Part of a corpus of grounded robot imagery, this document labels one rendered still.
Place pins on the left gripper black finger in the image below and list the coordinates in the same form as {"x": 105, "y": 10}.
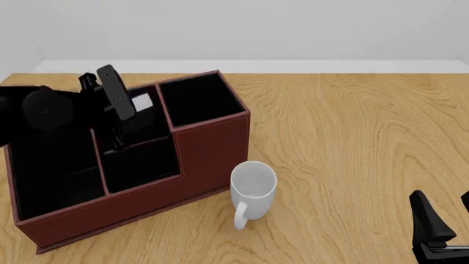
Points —
{"x": 117, "y": 137}

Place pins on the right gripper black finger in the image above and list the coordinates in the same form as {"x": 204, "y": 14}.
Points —
{"x": 465, "y": 202}
{"x": 427, "y": 217}

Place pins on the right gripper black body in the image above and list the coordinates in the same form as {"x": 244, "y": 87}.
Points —
{"x": 439, "y": 253}

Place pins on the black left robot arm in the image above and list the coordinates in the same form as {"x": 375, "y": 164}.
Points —
{"x": 45, "y": 111}

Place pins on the red-brown desk caddy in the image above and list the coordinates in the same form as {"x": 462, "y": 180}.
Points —
{"x": 212, "y": 154}

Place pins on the flat black plate on stalk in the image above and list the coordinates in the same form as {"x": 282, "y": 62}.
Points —
{"x": 115, "y": 92}

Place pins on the white ceramic mug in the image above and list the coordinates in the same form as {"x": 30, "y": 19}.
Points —
{"x": 253, "y": 202}

